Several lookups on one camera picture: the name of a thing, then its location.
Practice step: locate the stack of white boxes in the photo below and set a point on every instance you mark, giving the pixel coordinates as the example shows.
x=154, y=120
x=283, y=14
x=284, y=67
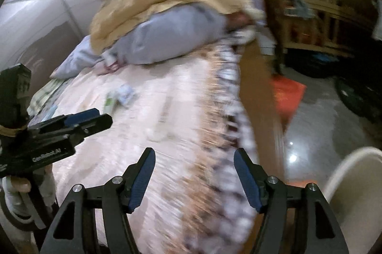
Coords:
x=267, y=46

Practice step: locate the dark bag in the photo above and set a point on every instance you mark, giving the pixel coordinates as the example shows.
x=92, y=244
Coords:
x=319, y=64

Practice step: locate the person's left forearm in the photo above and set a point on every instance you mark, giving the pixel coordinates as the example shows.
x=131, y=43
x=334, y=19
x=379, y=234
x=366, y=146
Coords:
x=15, y=239

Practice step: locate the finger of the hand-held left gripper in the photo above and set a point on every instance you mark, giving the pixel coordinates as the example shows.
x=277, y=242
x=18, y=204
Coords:
x=98, y=122
x=82, y=116

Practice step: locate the orange gift box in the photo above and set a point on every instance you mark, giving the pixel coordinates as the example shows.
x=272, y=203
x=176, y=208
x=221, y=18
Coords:
x=288, y=95

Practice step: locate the small white teal packet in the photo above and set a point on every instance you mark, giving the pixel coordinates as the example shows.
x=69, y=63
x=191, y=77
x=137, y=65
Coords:
x=125, y=94

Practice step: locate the white wardrobe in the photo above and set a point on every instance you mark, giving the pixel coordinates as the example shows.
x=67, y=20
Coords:
x=38, y=18

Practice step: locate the green plaid cloth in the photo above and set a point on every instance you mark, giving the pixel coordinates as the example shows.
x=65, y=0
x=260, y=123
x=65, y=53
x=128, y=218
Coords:
x=44, y=95

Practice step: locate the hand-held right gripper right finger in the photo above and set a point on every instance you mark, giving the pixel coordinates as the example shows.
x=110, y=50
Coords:
x=247, y=179

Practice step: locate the small white wrapper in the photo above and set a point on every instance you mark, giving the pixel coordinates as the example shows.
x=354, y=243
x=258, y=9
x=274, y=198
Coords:
x=109, y=61

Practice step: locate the grey blue pillow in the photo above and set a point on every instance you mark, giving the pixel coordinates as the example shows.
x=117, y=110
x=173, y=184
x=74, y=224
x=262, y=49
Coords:
x=167, y=33

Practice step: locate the wooden crib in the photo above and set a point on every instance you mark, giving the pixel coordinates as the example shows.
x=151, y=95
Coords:
x=322, y=9

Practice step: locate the beige plastic bin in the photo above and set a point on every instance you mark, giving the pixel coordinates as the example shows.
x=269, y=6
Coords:
x=355, y=200

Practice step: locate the person's left hand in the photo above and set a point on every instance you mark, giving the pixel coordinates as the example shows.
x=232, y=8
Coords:
x=19, y=186

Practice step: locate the green tube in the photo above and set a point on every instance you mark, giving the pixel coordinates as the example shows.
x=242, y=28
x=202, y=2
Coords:
x=109, y=103

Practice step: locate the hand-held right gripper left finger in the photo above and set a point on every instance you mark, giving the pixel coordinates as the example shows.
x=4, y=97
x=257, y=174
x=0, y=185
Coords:
x=143, y=176

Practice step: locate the wooden bed frame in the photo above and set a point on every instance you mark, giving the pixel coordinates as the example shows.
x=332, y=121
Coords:
x=259, y=93

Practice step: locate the black fan base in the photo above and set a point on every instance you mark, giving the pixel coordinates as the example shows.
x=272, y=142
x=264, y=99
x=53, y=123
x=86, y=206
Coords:
x=358, y=101

